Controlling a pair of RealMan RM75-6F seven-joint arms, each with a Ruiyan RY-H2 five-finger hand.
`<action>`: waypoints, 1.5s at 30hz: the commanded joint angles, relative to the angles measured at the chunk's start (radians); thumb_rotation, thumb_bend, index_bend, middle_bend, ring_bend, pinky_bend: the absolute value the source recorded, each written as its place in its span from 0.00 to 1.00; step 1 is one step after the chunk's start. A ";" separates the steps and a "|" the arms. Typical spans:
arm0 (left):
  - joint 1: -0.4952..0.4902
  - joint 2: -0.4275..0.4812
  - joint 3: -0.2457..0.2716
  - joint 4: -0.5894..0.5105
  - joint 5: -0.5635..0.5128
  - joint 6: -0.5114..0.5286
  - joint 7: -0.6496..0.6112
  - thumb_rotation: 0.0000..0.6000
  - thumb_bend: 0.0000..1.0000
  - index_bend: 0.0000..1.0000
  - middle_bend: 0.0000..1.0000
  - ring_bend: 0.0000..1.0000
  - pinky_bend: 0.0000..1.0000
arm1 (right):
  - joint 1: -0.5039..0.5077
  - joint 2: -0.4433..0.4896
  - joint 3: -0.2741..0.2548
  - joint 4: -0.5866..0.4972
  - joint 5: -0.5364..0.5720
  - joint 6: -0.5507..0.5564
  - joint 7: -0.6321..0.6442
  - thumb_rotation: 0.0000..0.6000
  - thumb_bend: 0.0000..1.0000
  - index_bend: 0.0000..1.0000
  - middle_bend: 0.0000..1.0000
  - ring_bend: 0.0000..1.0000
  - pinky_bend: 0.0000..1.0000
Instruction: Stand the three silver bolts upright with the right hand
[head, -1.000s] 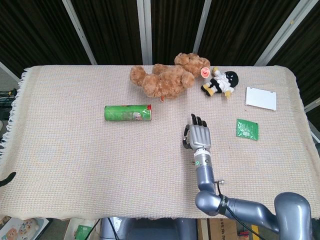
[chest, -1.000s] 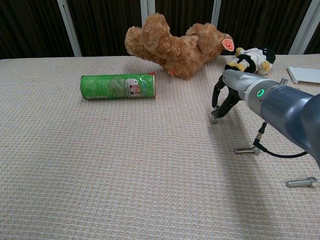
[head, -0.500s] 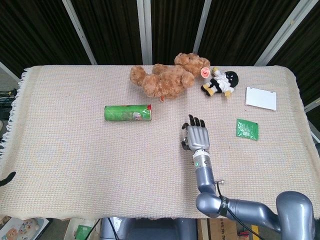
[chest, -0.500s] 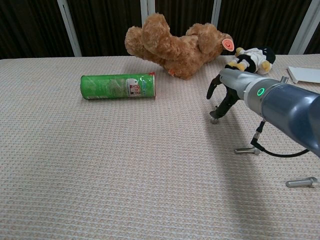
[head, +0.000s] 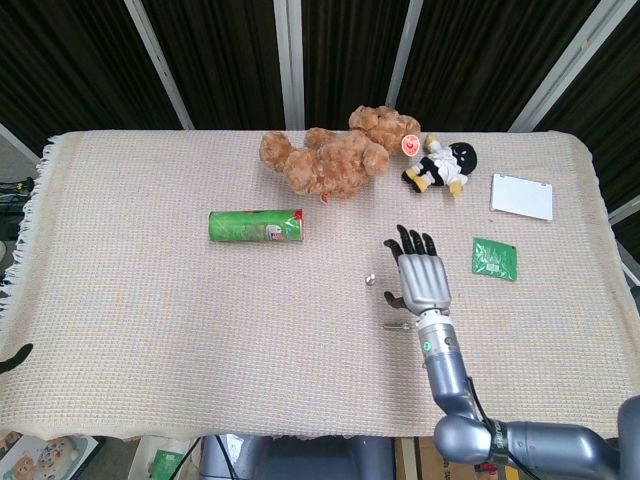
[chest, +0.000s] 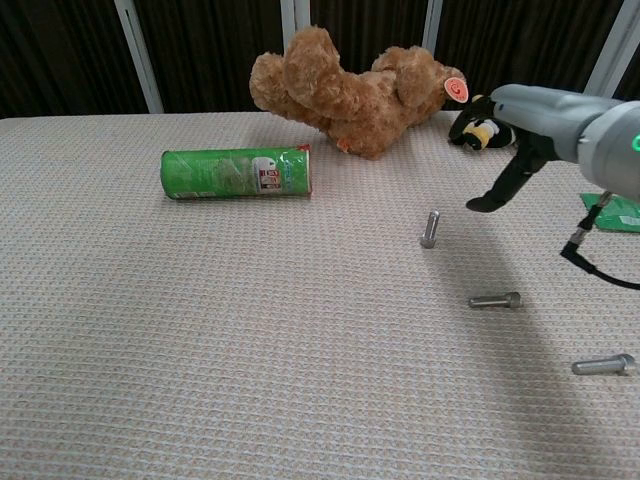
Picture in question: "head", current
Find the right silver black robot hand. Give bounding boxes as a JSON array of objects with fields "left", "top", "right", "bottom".
[{"left": 383, "top": 224, "right": 454, "bottom": 315}]

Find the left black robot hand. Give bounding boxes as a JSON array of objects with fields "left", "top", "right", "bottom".
[{"left": 0, "top": 342, "right": 35, "bottom": 375}]

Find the green foil packet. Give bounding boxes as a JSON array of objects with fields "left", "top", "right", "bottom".
[{"left": 471, "top": 237, "right": 519, "bottom": 282}]

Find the illustrated white carton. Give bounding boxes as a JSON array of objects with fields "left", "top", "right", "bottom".
[{"left": 0, "top": 432, "right": 101, "bottom": 480}]

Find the black white penguin plush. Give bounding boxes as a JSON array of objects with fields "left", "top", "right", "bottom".
[{"left": 401, "top": 133, "right": 479, "bottom": 198}]

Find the white flat board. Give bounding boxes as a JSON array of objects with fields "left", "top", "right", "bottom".
[{"left": 489, "top": 172, "right": 555, "bottom": 223}]

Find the beige woven tablecloth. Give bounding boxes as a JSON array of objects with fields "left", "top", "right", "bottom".
[{"left": 0, "top": 129, "right": 640, "bottom": 444}]

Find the brown teddy bear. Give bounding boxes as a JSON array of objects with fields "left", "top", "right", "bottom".
[{"left": 258, "top": 104, "right": 422, "bottom": 205}]

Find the brown cardboard box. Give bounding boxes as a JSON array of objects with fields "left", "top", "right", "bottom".
[{"left": 394, "top": 437, "right": 451, "bottom": 480}]

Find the white bag with green print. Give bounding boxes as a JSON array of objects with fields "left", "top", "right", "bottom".
[{"left": 132, "top": 435, "right": 204, "bottom": 480}]

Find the green chips can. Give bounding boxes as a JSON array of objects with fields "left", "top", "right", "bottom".
[{"left": 207, "top": 208, "right": 306, "bottom": 244}]

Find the grey robot torso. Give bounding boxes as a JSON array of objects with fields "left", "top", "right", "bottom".
[{"left": 199, "top": 434, "right": 396, "bottom": 480}]

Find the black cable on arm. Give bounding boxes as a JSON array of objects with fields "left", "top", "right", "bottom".
[{"left": 465, "top": 375, "right": 529, "bottom": 479}]

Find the grey frame rail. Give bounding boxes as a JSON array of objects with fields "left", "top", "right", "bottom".
[
  {"left": 0, "top": 122, "right": 41, "bottom": 169},
  {"left": 607, "top": 195, "right": 640, "bottom": 226}
]

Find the black cable at torso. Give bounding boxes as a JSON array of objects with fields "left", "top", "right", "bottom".
[{"left": 214, "top": 434, "right": 236, "bottom": 480}]

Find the white frame post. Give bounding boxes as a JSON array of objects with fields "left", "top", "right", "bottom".
[
  {"left": 273, "top": 0, "right": 306, "bottom": 131},
  {"left": 508, "top": 0, "right": 629, "bottom": 134},
  {"left": 123, "top": 0, "right": 195, "bottom": 131},
  {"left": 385, "top": 0, "right": 425, "bottom": 109}
]

